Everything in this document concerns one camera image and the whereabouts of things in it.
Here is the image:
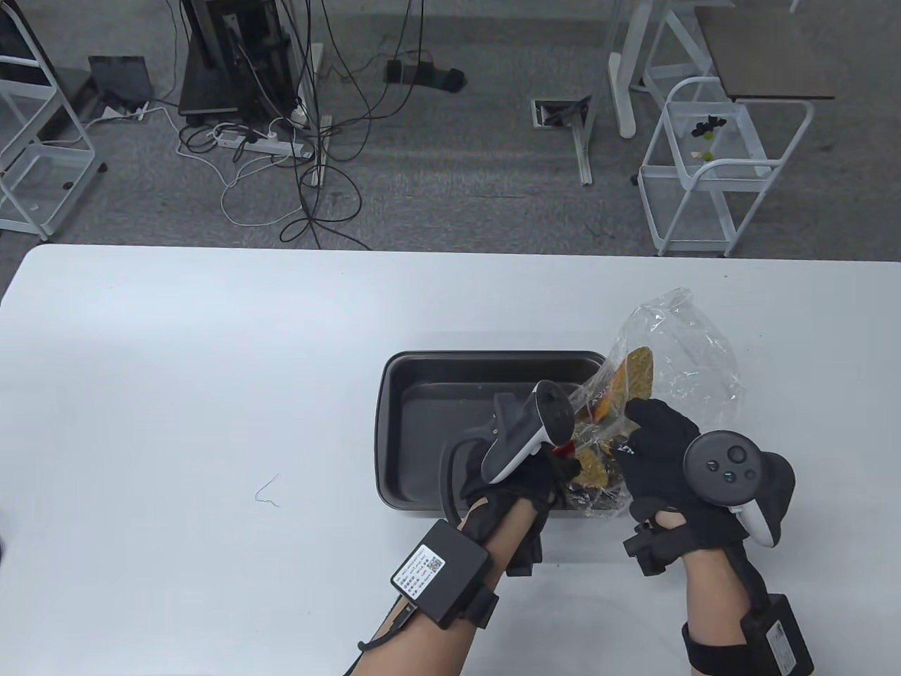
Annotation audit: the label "person's right hand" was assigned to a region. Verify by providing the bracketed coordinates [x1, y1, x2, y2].
[616, 398, 750, 578]

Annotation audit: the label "person's left hand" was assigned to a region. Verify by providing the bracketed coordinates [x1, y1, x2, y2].
[461, 454, 565, 578]

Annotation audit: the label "long yellow bread slice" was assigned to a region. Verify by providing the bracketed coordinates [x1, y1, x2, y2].
[569, 451, 626, 497]

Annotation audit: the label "red-handled metal tongs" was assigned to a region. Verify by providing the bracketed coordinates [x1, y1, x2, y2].
[551, 405, 613, 462]

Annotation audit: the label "round yellow bread slice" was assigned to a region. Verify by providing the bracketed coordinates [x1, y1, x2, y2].
[588, 346, 657, 423]

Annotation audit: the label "clear plastic bakery bag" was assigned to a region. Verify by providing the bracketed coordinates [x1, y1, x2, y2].
[560, 287, 743, 522]

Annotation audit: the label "person's right forearm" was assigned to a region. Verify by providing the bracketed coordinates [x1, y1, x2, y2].
[679, 549, 757, 676]

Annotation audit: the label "person's left forearm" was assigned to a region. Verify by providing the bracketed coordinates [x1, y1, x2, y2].
[345, 496, 539, 676]

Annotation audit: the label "brown side table top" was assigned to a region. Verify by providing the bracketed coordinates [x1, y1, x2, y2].
[693, 6, 836, 103]

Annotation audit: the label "left black-white hand controller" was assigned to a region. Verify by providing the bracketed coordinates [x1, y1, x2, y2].
[440, 380, 578, 525]

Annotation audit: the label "black-white hand controller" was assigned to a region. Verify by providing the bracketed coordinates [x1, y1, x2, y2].
[440, 380, 578, 525]
[683, 431, 796, 549]

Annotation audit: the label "right black-white hand controller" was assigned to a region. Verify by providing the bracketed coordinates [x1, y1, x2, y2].
[683, 431, 796, 549]

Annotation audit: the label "left wrist black sensor box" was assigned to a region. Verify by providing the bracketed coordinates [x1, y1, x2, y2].
[389, 520, 500, 631]

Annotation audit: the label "wrist black sensor box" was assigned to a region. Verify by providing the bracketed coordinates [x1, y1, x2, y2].
[389, 520, 500, 631]
[681, 594, 816, 676]

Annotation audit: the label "dark metal baking tray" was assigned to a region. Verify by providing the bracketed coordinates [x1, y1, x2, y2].
[375, 350, 620, 518]

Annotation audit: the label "right wrist black sensor box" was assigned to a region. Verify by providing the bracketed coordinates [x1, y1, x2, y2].
[681, 594, 816, 676]

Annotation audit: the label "white cart with small items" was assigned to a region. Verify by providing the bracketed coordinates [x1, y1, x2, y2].
[639, 76, 816, 258]

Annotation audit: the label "floor socket box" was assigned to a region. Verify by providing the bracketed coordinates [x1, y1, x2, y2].
[530, 96, 588, 130]

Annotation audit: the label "white power strip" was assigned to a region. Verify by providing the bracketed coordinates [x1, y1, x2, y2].
[213, 127, 314, 159]

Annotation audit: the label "black power adapter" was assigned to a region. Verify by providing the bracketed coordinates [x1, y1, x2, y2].
[384, 58, 467, 92]

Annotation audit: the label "black computer tower stand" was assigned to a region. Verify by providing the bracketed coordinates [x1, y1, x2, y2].
[177, 0, 314, 120]

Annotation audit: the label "empty white rolling cart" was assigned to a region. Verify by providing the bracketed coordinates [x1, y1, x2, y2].
[0, 55, 99, 240]

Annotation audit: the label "dark laptop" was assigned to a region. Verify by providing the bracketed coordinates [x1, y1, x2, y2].
[88, 55, 154, 110]

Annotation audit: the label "black flat panel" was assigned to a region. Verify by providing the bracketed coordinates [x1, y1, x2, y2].
[0, 0, 96, 142]

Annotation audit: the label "tangle of black floor cables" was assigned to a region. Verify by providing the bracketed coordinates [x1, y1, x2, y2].
[278, 0, 430, 251]

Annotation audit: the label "white desk leg frame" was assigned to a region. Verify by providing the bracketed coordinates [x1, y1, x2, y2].
[574, 0, 719, 185]

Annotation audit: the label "white floor cable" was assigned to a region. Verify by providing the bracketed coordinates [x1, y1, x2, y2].
[84, 99, 317, 227]

